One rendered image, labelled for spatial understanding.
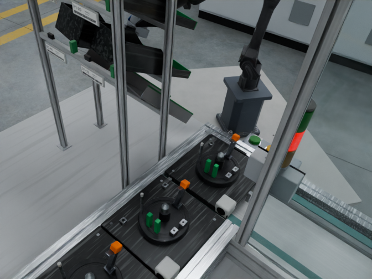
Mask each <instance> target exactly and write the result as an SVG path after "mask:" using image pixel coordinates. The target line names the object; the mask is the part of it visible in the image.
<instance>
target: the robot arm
mask: <svg viewBox="0 0 372 279"><path fill-rule="evenodd" d="M204 1H205V0H177V9H178V8H180V7H182V6H183V8H184V9H190V8H191V4H192V5H198V4H200V3H201V2H204ZM279 2H280V0H263V8H262V11H261V13H260V16H259V19H258V21H257V23H256V27H255V30H254V33H253V36H252V39H251V40H250V41H251V42H250V43H249V45H248V46H247V45H245V44H244V47H243V49H242V52H241V55H240V58H239V61H238V62H240V65H239V66H240V68H241V70H242V74H241V75H240V78H239V81H238V82H237V83H238V85H239V86H240V88H241V89H242V91H243V92H250V91H258V90H259V88H258V87H257V86H258V83H259V79H260V76H261V74H260V71H261V67H262V64H261V62H260V61H259V59H258V56H259V50H260V45H261V42H262V40H263V37H264V35H265V32H266V29H267V26H268V24H269V21H270V19H271V16H272V13H273V11H274V9H275V8H276V6H277V5H278V4H279ZM135 25H136V27H157V26H155V25H153V24H151V23H149V22H146V21H145V20H143V19H141V20H140V21H138V22H137V23H136V24H135Z"/></svg>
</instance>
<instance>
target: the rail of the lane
mask: <svg viewBox="0 0 372 279"><path fill-rule="evenodd" d="M201 128H202V129H204V130H205V132H206V131H208V132H209V133H211V135H212V136H213V137H215V138H217V139H218V140H220V141H222V142H223V143H225V144H226V145H228V146H230V143H231V142H230V139H231V138H232V136H231V135H230V134H228V133H226V132H225V131H223V130H221V129H219V128H218V127H216V126H214V125H212V124H211V123H209V122H207V123H206V124H204V125H203V126H201ZM234 149H235V150H236V151H238V152H240V153H241V154H243V155H245V156H246V157H248V158H249V156H250V154H251V153H252V152H253V151H254V150H255V149H253V148H252V147H250V146H248V145H247V144H245V143H243V142H241V141H240V140H238V141H237V143H236V145H235V147H234Z"/></svg>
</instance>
